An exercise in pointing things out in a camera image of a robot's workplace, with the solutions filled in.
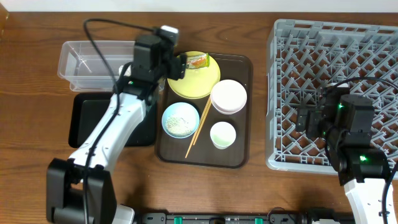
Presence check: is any white tissue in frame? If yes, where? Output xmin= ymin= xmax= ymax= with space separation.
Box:
xmin=119 ymin=65 xmax=131 ymax=77

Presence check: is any white pink bowl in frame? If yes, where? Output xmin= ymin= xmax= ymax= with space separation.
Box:
xmin=210 ymin=80 xmax=248 ymax=115

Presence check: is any black rectangular waste tray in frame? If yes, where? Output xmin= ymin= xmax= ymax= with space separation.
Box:
xmin=68 ymin=92 xmax=157 ymax=149

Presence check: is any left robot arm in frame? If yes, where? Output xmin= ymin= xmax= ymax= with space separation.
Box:
xmin=46 ymin=27 xmax=187 ymax=223

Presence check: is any green orange snack wrapper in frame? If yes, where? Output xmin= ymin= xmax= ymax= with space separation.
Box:
xmin=186 ymin=53 xmax=210 ymax=69

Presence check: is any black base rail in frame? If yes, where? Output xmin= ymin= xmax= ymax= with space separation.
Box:
xmin=135 ymin=210 xmax=355 ymax=224

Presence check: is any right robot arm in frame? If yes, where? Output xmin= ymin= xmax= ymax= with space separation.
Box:
xmin=295 ymin=87 xmax=397 ymax=223

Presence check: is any wooden chopstick left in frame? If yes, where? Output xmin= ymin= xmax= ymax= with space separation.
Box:
xmin=185 ymin=98 xmax=211 ymax=158

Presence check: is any white cup green inside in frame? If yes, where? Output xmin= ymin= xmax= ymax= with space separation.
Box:
xmin=210 ymin=121 xmax=236 ymax=149

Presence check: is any light blue bowl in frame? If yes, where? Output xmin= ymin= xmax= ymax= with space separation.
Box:
xmin=161 ymin=102 xmax=200 ymax=139

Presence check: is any pile of white rice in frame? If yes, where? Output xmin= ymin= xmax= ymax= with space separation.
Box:
xmin=165 ymin=115 xmax=195 ymax=138

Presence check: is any yellow plate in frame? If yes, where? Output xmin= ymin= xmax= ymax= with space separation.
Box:
xmin=167 ymin=56 xmax=221 ymax=100

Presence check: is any wooden chopstick right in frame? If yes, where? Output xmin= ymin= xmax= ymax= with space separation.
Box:
xmin=193 ymin=98 xmax=211 ymax=145

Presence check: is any dark brown serving tray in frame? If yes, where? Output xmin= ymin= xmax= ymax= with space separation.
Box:
xmin=155 ymin=53 xmax=253 ymax=169

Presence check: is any clear plastic waste bin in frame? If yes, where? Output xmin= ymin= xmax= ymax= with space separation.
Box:
xmin=58 ymin=40 xmax=134 ymax=92

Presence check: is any grey dishwasher rack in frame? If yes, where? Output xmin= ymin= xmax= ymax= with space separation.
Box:
xmin=265 ymin=19 xmax=397 ymax=174

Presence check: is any wooden chopstick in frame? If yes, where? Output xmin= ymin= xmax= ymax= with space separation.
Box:
xmin=185 ymin=98 xmax=211 ymax=158
xmin=193 ymin=98 xmax=211 ymax=145

